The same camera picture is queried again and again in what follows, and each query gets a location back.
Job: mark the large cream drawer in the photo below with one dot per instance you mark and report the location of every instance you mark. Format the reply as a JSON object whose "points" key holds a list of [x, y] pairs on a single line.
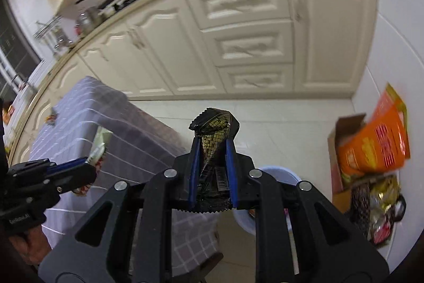
{"points": [[238, 4]]}

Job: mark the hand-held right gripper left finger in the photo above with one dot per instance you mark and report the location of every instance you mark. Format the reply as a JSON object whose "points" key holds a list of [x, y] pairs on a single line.
{"points": [[193, 167]]}

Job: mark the pale blue plastic bin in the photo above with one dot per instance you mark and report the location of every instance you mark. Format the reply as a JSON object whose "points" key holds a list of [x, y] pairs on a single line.
{"points": [[245, 221]]}

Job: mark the cream kitchen base cabinet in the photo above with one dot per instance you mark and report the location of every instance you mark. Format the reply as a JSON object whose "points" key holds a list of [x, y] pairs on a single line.
{"points": [[185, 47]]}

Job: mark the small cream drawer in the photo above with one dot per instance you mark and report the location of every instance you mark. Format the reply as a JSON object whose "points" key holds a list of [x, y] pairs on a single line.
{"points": [[256, 79]]}

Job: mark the black patterned packet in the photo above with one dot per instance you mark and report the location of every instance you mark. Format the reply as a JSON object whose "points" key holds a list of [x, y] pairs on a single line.
{"points": [[360, 210]]}

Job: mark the white and orange food wrapper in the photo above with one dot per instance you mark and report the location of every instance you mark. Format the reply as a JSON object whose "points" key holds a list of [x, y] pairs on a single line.
{"points": [[98, 145]]}

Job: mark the gold foil packet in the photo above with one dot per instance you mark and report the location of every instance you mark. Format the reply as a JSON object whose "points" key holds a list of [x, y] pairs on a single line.
{"points": [[384, 200]]}

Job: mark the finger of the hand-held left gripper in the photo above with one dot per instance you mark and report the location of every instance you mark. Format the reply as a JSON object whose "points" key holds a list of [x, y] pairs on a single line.
{"points": [[68, 164], [78, 175]]}

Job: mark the orange snack box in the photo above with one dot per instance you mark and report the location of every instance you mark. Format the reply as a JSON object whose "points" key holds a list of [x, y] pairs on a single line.
{"points": [[8, 114]]}

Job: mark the metal utensil rail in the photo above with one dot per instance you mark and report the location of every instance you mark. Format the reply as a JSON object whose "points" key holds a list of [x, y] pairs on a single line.
{"points": [[49, 32]]}

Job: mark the large orange bag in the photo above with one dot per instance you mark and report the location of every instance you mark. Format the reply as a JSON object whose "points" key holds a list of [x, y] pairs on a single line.
{"points": [[374, 147]]}

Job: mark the brown crumpled wrapper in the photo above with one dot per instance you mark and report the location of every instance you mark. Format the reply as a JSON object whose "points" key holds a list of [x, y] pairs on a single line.
{"points": [[51, 117]]}

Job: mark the medium cream drawer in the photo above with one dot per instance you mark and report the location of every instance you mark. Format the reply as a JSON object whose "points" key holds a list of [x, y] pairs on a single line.
{"points": [[248, 44]]}

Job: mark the window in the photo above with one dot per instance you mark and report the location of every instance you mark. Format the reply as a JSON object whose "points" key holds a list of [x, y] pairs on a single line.
{"points": [[15, 47]]}

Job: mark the black snack packet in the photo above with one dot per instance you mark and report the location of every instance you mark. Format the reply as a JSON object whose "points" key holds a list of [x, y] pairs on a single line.
{"points": [[212, 137]]}

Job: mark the person's left hand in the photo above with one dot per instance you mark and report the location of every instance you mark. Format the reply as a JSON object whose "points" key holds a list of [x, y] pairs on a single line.
{"points": [[31, 248]]}

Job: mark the steel kettle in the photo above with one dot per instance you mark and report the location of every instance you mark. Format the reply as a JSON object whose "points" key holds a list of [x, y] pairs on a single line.
{"points": [[86, 21]]}

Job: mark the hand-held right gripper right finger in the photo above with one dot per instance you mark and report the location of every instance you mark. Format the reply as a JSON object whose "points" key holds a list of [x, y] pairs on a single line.
{"points": [[232, 170]]}

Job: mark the cardboard box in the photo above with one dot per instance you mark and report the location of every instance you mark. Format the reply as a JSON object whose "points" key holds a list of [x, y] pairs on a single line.
{"points": [[344, 130]]}

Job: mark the grey checkered tablecloth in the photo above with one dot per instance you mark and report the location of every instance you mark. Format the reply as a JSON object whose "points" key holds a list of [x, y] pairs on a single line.
{"points": [[132, 137]]}

